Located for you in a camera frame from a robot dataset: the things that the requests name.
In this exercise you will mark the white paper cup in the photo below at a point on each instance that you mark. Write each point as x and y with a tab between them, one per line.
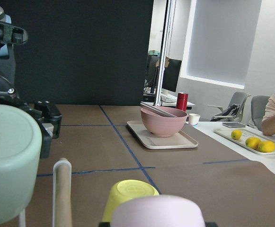
193	119

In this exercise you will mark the mint green cup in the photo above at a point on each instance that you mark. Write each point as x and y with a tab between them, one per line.
20	146

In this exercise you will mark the yellow cup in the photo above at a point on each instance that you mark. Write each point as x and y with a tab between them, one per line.
123	191

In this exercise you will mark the white tray with lemons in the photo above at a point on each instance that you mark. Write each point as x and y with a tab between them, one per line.
250	141

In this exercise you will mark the white wire cup rack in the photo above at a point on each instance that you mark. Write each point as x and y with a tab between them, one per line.
62	215

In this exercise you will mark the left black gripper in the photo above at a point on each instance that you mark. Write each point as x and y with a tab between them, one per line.
44	112

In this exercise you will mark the beige serving tray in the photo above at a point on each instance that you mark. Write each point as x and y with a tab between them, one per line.
151	141

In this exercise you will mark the red thermos bottle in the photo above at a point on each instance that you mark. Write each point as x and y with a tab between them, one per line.
182	99

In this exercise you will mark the pink cup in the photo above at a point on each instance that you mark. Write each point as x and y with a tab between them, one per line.
158	211

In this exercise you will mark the aluminium frame post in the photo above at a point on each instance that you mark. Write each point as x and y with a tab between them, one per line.
169	15

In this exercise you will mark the pink bowl with ice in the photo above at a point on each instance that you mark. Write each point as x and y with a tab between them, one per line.
161	125

